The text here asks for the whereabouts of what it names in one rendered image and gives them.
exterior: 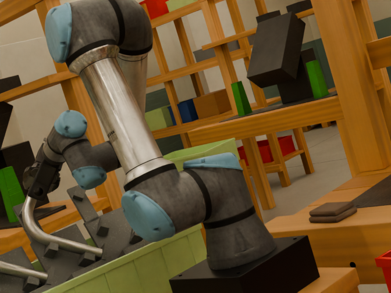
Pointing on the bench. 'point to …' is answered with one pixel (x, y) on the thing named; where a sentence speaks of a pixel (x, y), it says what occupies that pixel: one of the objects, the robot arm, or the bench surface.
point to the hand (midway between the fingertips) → (34, 191)
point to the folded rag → (332, 212)
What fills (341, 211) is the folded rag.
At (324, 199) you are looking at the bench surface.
